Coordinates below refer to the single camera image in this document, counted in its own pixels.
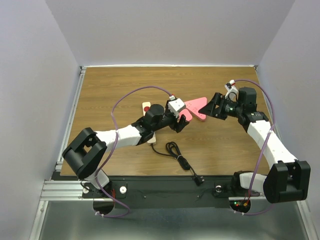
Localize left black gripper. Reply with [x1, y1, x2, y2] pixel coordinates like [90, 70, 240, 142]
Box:
[151, 100, 189, 133]

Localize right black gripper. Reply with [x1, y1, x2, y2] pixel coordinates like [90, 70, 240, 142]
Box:
[197, 92, 243, 120]

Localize small pink plug adapter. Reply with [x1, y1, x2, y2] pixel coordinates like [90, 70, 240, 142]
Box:
[179, 109, 193, 122]

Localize white red power strip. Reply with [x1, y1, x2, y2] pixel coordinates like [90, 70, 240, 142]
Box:
[142, 102, 156, 145]

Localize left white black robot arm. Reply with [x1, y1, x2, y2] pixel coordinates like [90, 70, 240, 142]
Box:
[62, 99, 189, 197]

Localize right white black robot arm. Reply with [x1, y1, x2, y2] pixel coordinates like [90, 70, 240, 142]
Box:
[198, 84, 311, 204]

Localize pink triangular power socket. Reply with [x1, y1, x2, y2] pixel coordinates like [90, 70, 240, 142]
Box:
[184, 97, 208, 122]

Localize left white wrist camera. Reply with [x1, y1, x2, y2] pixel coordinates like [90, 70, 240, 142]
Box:
[167, 98, 186, 118]

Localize black power strip cord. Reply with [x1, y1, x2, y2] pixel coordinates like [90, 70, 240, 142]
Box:
[149, 141, 206, 187]

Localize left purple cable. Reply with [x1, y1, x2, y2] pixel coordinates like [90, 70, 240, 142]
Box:
[93, 86, 176, 218]

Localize purple cable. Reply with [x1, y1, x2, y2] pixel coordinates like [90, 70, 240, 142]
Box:
[232, 79, 277, 216]
[93, 86, 176, 218]

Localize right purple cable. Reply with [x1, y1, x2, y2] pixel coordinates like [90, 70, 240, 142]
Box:
[232, 79, 277, 216]

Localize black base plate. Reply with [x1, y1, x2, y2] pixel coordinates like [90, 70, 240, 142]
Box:
[80, 175, 248, 211]

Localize aluminium frame rails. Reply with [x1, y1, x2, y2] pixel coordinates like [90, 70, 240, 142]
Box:
[29, 65, 87, 240]

